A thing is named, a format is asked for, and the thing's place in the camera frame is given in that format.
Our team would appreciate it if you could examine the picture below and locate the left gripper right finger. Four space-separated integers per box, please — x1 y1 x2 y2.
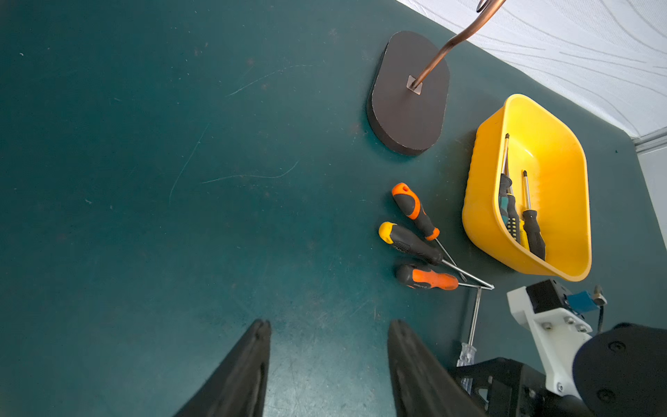
387 320 485 416

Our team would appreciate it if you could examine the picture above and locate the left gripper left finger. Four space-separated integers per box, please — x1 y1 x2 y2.
175 319 272 416

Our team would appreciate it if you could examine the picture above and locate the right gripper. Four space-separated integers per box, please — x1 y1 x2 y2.
451 358 578 416

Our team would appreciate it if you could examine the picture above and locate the clear handle small screwdriver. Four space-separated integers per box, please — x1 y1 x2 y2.
457 288 483 368

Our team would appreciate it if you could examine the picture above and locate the black yellow phillips screwdriver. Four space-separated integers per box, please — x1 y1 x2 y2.
522 170 546 261

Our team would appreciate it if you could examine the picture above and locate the yellow plastic storage box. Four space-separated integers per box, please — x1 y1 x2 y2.
462 94 592 283

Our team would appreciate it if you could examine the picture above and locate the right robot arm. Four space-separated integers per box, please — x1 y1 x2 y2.
450 323 666 416

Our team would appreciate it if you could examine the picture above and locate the black screwdriver yellow cap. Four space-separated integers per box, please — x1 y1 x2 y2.
379 222 495 290

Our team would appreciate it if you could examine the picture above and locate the orange black stubby screwdriver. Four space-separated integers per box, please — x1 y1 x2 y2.
392 182 456 265

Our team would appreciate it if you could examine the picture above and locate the copper scroll hook stand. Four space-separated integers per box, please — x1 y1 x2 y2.
367 0 505 156

